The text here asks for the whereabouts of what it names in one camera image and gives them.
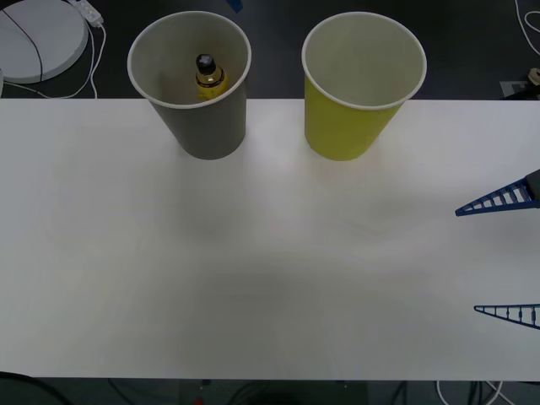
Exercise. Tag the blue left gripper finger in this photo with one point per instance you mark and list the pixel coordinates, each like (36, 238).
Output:
(235, 4)

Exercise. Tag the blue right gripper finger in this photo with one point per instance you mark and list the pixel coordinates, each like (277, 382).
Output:
(519, 314)
(506, 199)

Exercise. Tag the yellow bottle with black cap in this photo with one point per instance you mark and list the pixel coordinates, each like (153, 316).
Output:
(211, 82)

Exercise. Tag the grey floor socket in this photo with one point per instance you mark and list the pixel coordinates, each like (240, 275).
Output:
(509, 88)

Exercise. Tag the grey plastic bin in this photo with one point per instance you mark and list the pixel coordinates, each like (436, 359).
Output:
(211, 131)

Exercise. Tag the white power strip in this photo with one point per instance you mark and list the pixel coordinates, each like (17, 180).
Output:
(88, 10)

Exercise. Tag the yellow-green plastic bin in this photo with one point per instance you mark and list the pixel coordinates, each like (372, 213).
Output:
(341, 131)

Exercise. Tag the white round disc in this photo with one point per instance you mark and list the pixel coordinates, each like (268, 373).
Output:
(55, 38)

